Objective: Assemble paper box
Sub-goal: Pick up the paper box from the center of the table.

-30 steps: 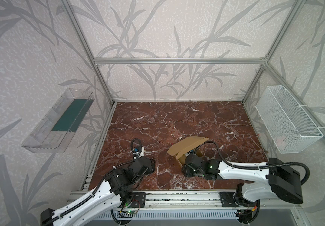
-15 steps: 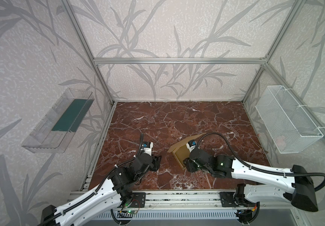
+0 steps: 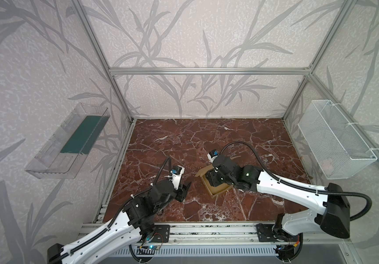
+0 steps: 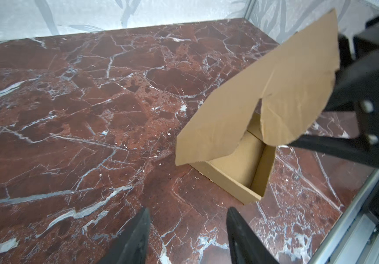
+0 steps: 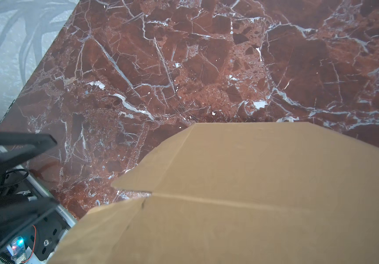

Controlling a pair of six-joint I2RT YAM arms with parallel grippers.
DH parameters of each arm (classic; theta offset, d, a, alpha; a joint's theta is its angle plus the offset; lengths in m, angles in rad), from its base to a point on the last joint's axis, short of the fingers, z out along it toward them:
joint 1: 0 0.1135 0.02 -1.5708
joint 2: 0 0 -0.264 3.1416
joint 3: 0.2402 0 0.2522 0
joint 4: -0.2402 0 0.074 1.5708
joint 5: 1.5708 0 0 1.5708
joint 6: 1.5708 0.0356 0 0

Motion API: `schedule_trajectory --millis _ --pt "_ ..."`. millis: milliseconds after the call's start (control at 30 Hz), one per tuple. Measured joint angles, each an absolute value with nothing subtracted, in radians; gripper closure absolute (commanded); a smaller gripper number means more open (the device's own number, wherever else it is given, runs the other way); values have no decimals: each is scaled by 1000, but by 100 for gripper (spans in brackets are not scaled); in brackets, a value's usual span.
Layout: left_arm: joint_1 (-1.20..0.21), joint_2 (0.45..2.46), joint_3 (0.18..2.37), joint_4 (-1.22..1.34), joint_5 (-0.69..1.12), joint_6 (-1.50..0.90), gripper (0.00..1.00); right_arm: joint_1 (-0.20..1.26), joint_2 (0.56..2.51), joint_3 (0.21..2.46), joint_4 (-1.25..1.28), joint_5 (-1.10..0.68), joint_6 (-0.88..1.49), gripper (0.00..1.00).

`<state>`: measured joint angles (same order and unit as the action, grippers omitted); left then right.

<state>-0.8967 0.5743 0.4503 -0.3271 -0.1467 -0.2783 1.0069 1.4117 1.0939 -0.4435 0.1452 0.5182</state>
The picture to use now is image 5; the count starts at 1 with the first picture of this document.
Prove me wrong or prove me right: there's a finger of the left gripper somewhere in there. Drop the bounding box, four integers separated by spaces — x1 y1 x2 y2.
0 198 59 252
0 132 57 175

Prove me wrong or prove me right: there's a brown cardboard box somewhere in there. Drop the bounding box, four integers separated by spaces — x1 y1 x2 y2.
50 122 379 264

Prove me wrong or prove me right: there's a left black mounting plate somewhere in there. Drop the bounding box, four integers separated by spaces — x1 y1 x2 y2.
23 211 67 261

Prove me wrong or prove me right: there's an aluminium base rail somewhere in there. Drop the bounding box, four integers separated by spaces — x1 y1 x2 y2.
0 119 77 228

